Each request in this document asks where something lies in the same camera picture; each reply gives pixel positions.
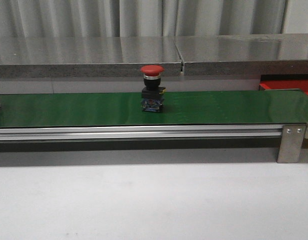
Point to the red mushroom push button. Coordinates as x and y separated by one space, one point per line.
152 94

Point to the left grey stone slab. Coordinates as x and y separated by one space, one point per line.
61 57

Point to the grey stone slab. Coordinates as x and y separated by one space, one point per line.
61 57
264 54

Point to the green conveyor belt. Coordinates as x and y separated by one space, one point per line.
124 109

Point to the right grey stone slab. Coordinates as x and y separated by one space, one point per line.
264 54

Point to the red plastic tray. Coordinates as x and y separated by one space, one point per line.
300 84

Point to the grey pleated curtain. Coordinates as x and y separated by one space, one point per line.
143 18

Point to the aluminium conveyor side rail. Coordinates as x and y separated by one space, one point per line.
139 132

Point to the steel conveyor support bracket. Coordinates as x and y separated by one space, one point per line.
291 142

